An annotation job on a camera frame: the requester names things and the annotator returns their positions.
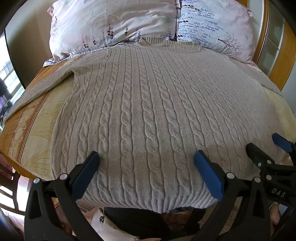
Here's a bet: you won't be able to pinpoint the floral pillow with tree print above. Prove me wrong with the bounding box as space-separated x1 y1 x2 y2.
175 0 258 67

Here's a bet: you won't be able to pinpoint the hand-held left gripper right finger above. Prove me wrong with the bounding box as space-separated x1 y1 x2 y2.
191 150 271 241

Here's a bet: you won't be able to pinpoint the yellow patterned bedspread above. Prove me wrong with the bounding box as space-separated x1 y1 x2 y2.
0 52 296 209

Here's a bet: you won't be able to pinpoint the black pants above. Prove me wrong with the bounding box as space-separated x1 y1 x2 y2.
104 206 205 241

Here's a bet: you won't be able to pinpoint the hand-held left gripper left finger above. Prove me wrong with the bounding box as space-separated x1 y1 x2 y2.
24 151 100 241

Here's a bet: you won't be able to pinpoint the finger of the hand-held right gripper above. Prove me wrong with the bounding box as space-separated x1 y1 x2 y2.
245 143 277 168
272 133 296 154

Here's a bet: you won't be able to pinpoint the window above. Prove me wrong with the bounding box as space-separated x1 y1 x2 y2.
0 32 25 100

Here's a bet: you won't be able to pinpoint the white jacket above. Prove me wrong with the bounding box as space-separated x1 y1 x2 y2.
90 208 141 241

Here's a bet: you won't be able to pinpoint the person's right hand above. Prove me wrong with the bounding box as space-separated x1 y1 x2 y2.
271 203 282 233

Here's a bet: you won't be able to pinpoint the wooden chair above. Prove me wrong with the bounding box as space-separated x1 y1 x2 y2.
0 160 27 217

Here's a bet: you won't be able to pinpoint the beige cable-knit sweater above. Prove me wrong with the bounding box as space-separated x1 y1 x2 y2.
9 37 289 215

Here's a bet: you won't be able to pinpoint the wooden headboard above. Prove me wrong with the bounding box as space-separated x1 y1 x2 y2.
243 0 296 93

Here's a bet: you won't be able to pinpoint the floral pillow with pink back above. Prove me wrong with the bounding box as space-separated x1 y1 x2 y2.
47 0 180 62

